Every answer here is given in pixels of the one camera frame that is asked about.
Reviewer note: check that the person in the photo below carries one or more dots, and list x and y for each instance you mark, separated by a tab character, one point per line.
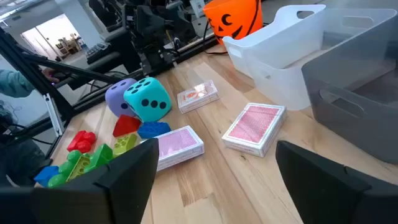
15	84

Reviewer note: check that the person's hand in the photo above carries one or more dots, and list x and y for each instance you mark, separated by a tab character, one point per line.
49	74

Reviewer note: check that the clear-wrapped playing card deck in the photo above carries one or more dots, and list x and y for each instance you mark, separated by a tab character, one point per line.
197	96

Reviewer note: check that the blue toy block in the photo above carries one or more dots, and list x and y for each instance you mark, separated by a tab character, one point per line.
154	129
46	175

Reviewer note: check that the red toy block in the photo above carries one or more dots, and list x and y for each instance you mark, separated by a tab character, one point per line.
81	141
126	126

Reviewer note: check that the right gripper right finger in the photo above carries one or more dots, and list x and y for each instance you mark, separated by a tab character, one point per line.
326	199

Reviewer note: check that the long green toy block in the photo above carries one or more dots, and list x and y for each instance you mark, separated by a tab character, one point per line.
63	168

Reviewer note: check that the lime toy block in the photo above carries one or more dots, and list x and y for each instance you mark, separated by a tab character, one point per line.
124	144
77	168

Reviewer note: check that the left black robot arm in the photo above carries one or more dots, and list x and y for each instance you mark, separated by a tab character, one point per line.
149	25

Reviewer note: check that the teal foam die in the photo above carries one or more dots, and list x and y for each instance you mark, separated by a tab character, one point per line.
149	99

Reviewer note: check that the red-backed playing card deck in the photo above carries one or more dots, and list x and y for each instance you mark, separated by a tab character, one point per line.
255	127

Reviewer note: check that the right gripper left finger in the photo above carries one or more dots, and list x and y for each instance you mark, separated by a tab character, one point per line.
93	202

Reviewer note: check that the orange pumpkin bucket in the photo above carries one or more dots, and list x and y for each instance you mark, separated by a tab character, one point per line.
233	18

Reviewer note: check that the pink playing card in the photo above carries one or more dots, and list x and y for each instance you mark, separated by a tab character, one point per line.
178	144

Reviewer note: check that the black keyboard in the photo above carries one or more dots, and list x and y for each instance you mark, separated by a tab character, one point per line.
97	51

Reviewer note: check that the clear plastic bin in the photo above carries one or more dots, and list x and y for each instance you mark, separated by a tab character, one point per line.
357	130

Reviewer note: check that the purple foam die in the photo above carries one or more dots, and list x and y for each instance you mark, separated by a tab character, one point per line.
116	96

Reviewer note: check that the white plastic bin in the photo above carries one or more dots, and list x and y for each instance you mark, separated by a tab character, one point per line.
273	53

